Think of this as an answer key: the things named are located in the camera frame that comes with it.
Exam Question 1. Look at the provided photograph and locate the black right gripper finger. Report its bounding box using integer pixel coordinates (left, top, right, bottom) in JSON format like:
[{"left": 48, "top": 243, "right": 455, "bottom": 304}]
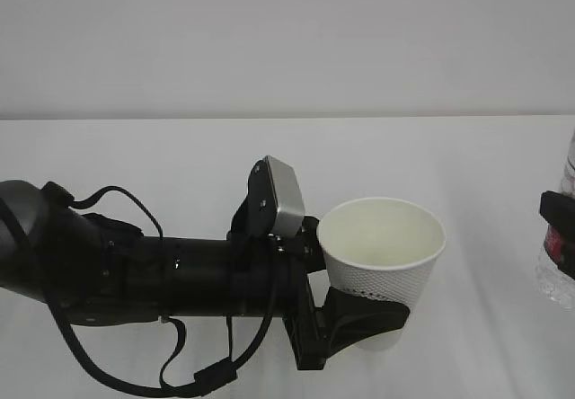
[{"left": 539, "top": 191, "right": 574, "bottom": 278}]

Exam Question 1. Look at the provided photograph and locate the clear water bottle red label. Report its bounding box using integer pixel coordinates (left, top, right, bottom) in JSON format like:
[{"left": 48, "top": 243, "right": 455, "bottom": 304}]
[{"left": 535, "top": 136, "right": 574, "bottom": 309}]

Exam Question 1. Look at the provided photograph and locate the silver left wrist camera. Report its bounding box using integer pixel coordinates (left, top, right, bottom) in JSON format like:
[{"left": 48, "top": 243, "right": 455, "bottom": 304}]
[{"left": 247, "top": 155, "right": 305, "bottom": 238}]

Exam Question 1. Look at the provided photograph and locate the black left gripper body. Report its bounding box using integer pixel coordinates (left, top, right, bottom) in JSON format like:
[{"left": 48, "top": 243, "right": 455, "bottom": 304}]
[{"left": 233, "top": 232, "right": 336, "bottom": 371}]

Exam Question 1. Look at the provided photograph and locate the white paper cup green logo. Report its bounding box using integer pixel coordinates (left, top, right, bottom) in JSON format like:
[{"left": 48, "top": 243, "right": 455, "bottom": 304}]
[{"left": 316, "top": 197, "right": 447, "bottom": 353}]

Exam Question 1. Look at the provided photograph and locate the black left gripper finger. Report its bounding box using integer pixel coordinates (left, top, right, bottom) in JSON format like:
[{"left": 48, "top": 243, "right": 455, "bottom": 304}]
[
  {"left": 322, "top": 287, "right": 411, "bottom": 358},
  {"left": 291, "top": 216, "right": 326, "bottom": 274}
]

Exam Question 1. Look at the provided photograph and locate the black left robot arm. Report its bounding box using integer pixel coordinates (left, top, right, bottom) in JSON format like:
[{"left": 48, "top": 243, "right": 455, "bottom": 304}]
[{"left": 1, "top": 180, "right": 410, "bottom": 370}]

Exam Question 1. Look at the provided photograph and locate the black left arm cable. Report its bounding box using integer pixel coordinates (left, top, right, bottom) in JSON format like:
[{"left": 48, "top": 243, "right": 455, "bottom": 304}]
[{"left": 0, "top": 185, "right": 279, "bottom": 394}]

